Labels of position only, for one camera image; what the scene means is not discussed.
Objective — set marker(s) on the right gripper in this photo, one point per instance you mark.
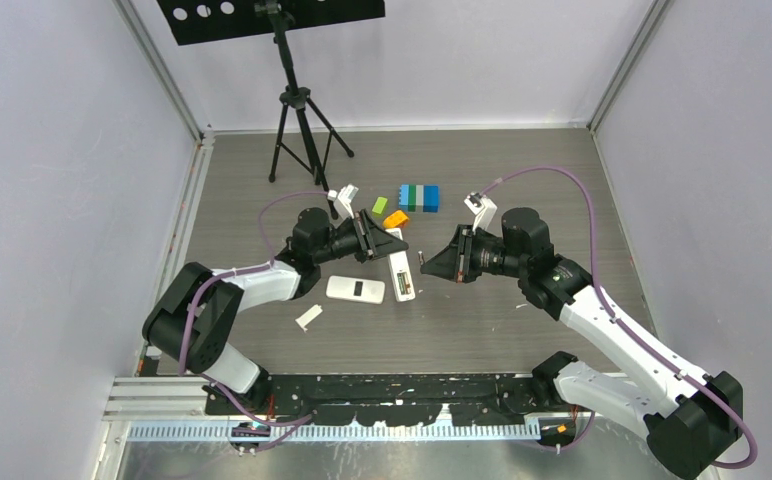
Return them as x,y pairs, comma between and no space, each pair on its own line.
455,261

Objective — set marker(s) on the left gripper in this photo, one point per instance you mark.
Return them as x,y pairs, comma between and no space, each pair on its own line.
372,241

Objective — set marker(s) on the white air conditioner remote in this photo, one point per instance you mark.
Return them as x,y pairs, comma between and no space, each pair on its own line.
401,277

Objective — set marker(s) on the white remote with red keypad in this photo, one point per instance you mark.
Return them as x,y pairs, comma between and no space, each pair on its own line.
355,289

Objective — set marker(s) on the long white battery cover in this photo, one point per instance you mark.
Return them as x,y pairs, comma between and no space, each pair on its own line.
308,316

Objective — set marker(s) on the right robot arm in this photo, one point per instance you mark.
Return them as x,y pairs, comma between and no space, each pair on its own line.
687,416

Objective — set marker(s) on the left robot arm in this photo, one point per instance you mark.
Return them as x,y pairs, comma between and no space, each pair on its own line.
193,319

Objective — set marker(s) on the orange toy brick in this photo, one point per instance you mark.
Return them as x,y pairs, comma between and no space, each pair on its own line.
397,219

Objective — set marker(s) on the green toy brick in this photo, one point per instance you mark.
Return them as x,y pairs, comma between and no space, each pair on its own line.
379,206

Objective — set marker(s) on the blue green toy block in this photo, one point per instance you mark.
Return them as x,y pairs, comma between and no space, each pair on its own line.
419,198

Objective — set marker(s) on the black tripod stand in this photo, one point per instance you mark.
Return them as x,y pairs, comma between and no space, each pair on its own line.
298,99

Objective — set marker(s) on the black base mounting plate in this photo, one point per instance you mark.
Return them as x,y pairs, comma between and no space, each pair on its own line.
396,400

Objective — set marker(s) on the black perforated plate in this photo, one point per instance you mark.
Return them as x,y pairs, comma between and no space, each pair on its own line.
195,22

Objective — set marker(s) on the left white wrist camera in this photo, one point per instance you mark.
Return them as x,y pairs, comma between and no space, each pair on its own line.
341,201

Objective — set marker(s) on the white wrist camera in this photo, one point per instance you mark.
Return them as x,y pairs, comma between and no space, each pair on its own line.
483,209
341,201

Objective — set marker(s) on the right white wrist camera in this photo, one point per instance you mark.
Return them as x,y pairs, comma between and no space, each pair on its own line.
483,209

